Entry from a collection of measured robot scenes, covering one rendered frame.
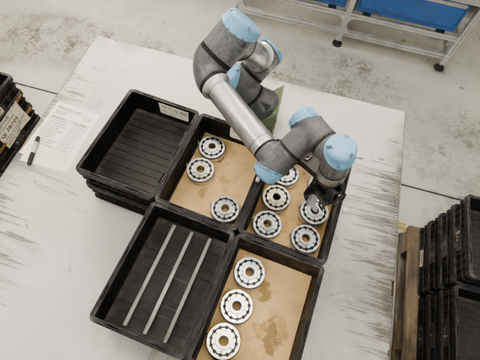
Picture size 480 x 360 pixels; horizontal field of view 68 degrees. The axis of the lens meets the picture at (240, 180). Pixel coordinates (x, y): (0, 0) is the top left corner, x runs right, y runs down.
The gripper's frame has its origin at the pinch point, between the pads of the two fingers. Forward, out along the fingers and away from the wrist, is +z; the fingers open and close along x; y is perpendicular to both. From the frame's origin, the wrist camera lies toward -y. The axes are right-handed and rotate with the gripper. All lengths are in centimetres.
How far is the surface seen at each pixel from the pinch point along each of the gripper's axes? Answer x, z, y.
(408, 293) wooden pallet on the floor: 48, 92, 40
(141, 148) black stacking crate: -47, 12, -50
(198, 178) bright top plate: -31.7, 10.7, -28.0
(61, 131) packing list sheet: -78, 21, -80
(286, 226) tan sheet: -9.8, 16.2, 0.6
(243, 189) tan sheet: -17.7, 15.2, -18.6
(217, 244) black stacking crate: -34.6, 13.5, -2.8
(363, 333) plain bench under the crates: 0, 31, 43
